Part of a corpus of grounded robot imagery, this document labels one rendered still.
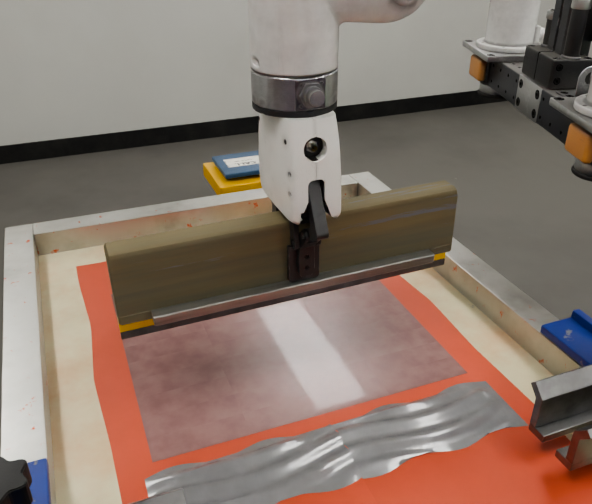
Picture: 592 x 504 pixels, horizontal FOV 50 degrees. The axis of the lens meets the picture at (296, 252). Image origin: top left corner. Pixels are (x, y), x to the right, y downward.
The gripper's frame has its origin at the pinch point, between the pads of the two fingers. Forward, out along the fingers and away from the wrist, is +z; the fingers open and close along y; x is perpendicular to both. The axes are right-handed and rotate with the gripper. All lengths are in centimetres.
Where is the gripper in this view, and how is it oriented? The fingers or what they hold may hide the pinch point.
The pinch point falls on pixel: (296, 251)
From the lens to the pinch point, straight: 63.2
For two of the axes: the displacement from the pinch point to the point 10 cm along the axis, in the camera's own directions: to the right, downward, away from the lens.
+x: -9.3, 1.9, -3.1
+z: 0.1, 8.7, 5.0
